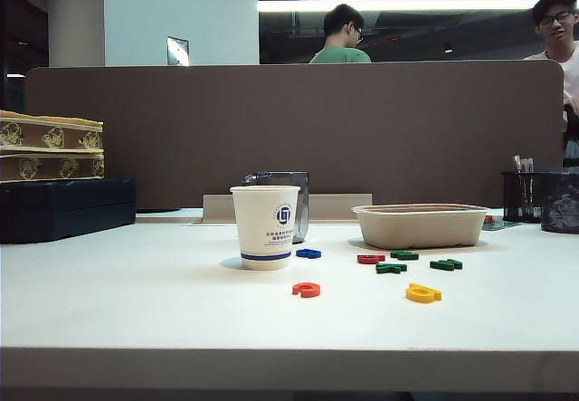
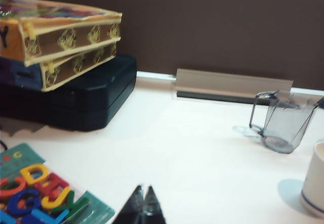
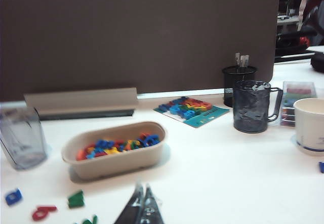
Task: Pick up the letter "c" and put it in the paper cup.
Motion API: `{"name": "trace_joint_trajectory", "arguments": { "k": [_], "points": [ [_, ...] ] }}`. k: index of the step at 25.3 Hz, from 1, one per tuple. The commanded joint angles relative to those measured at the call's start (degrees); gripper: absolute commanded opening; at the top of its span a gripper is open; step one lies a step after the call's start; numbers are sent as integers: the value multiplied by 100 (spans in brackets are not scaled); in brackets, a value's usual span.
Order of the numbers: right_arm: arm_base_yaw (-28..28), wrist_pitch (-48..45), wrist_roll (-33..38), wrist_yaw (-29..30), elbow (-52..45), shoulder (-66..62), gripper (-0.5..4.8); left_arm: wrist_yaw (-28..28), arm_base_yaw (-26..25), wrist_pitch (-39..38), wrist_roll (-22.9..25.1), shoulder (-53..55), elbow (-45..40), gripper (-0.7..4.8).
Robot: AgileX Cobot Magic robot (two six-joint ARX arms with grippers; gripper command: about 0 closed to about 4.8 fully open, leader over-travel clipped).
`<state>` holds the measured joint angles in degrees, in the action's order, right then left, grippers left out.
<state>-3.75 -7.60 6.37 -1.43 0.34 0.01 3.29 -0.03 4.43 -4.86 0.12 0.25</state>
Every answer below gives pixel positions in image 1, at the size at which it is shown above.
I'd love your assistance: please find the orange letter c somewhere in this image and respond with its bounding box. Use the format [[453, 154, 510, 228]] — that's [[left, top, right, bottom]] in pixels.
[[291, 282, 321, 299]]

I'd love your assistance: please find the white paper cup blue logo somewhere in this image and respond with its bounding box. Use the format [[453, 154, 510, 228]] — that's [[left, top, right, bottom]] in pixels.
[[229, 185, 302, 271]]

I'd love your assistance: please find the yellow letter d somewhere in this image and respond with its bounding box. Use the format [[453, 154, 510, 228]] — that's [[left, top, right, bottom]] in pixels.
[[405, 282, 443, 303]]

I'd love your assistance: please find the teal letter puzzle card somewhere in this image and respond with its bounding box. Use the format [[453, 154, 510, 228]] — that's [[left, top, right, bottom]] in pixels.
[[481, 215, 524, 232]]

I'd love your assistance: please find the brown desk partition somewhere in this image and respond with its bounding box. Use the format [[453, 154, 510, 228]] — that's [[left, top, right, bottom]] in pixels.
[[24, 60, 566, 210]]

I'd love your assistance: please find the beige pulp tray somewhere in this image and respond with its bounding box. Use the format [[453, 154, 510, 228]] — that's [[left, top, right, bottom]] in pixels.
[[351, 203, 490, 250]]

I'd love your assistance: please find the person in green shirt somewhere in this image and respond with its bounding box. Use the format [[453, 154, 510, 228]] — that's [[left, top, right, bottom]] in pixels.
[[308, 3, 373, 64]]

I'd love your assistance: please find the dark blue case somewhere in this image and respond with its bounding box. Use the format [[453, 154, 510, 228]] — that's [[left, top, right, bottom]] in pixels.
[[0, 177, 138, 244]]

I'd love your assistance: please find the black mesh pen holder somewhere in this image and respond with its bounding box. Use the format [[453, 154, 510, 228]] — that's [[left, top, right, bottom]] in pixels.
[[500, 170, 546, 224]]

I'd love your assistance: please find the dark smoky plastic pitcher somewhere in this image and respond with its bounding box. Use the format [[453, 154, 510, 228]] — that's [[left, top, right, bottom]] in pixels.
[[540, 172, 579, 234]]

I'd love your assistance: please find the person in white shirt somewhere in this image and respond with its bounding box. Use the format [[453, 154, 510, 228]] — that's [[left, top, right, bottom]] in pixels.
[[523, 0, 579, 121]]

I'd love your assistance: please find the beige cable tray flap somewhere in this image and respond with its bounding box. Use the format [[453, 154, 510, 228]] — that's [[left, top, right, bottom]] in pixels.
[[202, 193, 374, 224]]

